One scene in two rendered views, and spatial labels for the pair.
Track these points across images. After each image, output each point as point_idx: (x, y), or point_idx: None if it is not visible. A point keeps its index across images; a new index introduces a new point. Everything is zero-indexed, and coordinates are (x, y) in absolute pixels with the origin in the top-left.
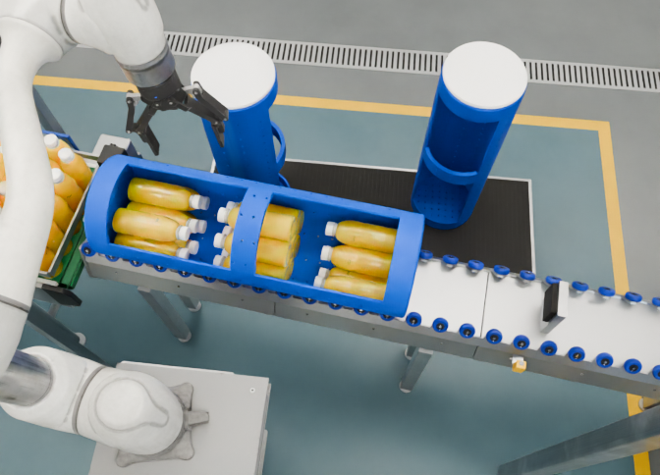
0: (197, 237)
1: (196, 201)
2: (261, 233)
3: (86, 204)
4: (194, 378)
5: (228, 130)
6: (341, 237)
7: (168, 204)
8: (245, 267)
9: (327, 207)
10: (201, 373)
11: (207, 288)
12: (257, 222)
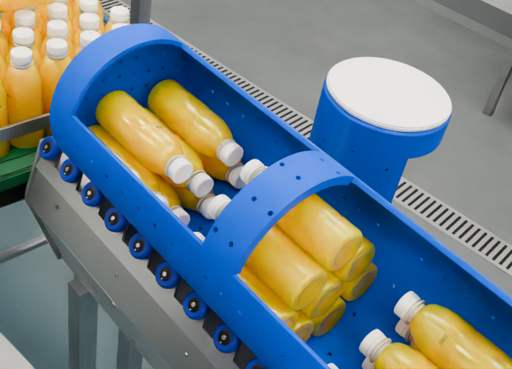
0: (194, 224)
1: (231, 149)
2: (292, 223)
3: (89, 44)
4: (4, 360)
5: (335, 155)
6: (420, 324)
7: (190, 130)
8: (228, 248)
9: (421, 285)
10: (21, 362)
11: (152, 300)
12: (299, 187)
